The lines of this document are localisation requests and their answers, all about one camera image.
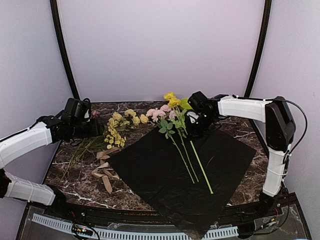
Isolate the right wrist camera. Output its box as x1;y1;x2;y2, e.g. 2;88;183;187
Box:
186;110;199;124

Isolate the yellow fake flower stem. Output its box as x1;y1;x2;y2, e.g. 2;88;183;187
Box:
158;92;199;184

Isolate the black frame post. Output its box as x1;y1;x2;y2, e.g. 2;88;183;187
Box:
49;0;80;100
244;0;272;97

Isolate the small yellow blossom spray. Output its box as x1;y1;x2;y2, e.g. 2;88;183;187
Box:
62;125;127;179

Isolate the beige ribbon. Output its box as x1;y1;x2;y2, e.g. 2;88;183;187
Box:
91;147;120;194

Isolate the left circuit board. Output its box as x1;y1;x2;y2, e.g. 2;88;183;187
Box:
71;224;94;237

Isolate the white cable duct strip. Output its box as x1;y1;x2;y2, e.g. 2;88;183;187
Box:
31;213;239;240

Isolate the circuit board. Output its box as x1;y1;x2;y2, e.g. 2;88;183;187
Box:
259;218;278;230
71;224;94;237

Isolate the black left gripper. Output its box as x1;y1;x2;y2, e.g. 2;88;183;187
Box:
71;118;105;139

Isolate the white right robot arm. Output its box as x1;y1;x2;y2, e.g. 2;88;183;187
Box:
184;91;296;197

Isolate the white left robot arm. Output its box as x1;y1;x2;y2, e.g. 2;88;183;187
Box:
0;98;105;218

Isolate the green bowl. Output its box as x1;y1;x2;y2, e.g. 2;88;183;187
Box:
179;98;193;110

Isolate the black wrapping paper sheet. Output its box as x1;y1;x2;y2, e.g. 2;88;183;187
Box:
109;129;256;240

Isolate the red fake rose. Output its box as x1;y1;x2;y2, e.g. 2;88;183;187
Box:
91;110;100;118

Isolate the black frame post right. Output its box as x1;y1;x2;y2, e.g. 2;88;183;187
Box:
244;0;272;97

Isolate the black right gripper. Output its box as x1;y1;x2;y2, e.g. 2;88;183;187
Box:
185;112;217;141

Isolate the right circuit board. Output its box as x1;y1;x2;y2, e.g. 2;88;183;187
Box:
259;218;278;230

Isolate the pink fake flower stem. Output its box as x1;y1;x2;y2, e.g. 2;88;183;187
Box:
146;104;199;184
157;104;199;184

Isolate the black front rail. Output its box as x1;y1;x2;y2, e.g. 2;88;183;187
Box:
62;203;263;227

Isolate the black frame post left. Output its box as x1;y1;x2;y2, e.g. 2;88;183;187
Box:
49;0;80;100

